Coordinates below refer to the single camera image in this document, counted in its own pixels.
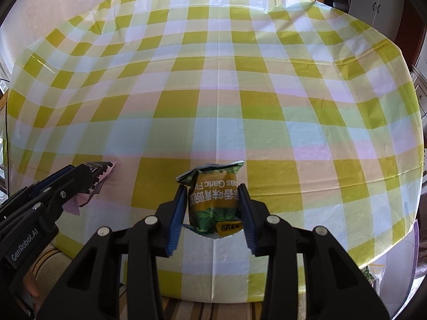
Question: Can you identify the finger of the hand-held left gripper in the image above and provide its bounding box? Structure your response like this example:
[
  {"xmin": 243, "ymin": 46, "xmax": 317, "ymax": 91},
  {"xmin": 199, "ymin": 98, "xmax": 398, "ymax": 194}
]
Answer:
[
  {"xmin": 20, "ymin": 162, "xmax": 114, "ymax": 213},
  {"xmin": 7, "ymin": 164, "xmax": 77, "ymax": 204}
]

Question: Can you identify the white cabinet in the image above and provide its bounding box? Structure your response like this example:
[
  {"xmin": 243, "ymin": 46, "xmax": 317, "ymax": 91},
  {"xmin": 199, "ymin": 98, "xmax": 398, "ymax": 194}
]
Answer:
[{"xmin": 347, "ymin": 0, "xmax": 406, "ymax": 29}]

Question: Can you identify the pink snack packet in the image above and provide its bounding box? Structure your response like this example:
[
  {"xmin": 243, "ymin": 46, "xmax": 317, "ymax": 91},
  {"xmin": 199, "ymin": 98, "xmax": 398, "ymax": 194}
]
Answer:
[{"xmin": 68, "ymin": 161, "xmax": 118, "ymax": 217}]

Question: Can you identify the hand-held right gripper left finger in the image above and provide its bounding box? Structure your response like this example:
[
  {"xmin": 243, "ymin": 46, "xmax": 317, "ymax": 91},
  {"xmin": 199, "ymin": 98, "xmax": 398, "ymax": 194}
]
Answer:
[{"xmin": 43, "ymin": 184, "xmax": 188, "ymax": 320}]

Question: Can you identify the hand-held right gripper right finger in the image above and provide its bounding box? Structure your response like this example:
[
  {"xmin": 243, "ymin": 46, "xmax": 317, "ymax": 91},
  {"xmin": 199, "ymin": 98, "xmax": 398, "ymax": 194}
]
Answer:
[{"xmin": 238, "ymin": 183, "xmax": 391, "ymax": 320}]

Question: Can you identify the green checkered tablecloth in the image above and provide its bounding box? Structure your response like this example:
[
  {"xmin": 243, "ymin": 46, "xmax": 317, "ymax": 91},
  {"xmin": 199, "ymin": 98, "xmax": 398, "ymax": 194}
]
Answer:
[{"xmin": 5, "ymin": 0, "xmax": 424, "ymax": 304}]

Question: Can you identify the person's left hand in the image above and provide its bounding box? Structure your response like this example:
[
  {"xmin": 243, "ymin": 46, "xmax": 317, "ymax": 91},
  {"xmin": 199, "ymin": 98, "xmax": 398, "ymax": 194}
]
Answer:
[{"xmin": 23, "ymin": 267, "xmax": 44, "ymax": 310}]

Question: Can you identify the white dressing table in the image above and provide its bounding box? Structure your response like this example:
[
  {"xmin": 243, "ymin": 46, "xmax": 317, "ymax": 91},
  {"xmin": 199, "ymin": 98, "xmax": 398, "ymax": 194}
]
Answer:
[{"xmin": 410, "ymin": 63, "xmax": 427, "ymax": 121}]

